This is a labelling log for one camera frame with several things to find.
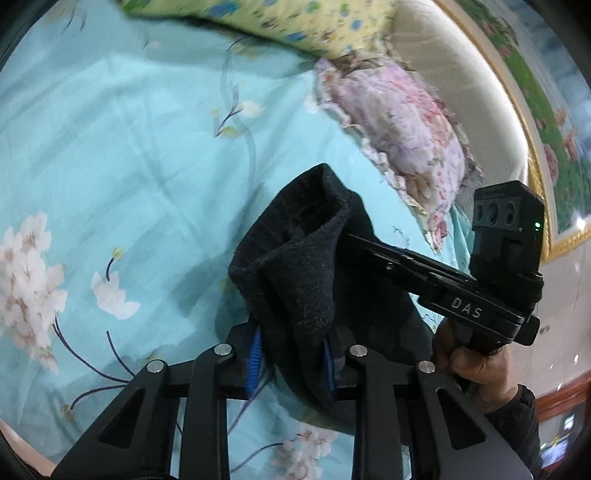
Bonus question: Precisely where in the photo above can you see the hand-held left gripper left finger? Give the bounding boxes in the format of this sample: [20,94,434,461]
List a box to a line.
[51,322,265,480]

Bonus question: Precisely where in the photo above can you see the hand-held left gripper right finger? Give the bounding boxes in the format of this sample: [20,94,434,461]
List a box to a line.
[322,331,533,480]

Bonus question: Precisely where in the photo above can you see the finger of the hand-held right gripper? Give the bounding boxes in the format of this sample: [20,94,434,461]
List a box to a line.
[347,233,472,283]
[368,253,435,302]

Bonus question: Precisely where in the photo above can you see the black pants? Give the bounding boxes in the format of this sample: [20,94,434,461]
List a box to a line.
[228,163,435,435]

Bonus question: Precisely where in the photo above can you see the person's right forearm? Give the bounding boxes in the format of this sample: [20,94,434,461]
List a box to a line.
[480,384,544,480]

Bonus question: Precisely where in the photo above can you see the person's right hand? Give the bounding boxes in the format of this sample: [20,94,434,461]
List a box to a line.
[434,318,522,412]

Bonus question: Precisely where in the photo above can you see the pink floral ruffled pillow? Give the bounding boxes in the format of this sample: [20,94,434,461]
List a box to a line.
[313,50,485,252]

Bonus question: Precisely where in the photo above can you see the white striped padded headboard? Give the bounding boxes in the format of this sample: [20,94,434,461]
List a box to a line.
[392,0,533,261]

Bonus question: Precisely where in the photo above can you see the wooden furniture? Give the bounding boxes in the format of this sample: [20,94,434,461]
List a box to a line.
[531,369,591,422]

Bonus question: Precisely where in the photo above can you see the turquoise floral bed sheet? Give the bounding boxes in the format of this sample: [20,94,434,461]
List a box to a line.
[0,0,467,480]

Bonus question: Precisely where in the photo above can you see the yellow cartoon print pillow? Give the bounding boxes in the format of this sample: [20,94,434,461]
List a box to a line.
[117,0,399,62]

